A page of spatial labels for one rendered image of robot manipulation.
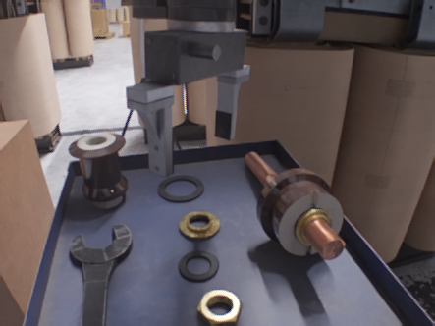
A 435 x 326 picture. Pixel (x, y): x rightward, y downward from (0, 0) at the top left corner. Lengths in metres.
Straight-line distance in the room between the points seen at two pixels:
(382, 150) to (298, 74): 0.42
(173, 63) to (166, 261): 0.26
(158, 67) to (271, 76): 0.53
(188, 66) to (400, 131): 0.87
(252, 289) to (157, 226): 0.18
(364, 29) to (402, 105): 0.26
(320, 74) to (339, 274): 0.56
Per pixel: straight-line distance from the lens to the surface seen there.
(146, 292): 0.42
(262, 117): 0.86
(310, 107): 0.89
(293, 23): 0.86
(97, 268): 0.45
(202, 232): 0.48
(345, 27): 1.04
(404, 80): 1.05
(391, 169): 1.16
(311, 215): 0.40
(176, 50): 0.31
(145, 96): 0.30
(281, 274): 0.44
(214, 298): 0.39
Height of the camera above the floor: 1.20
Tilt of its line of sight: 29 degrees down
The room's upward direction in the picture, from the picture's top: straight up
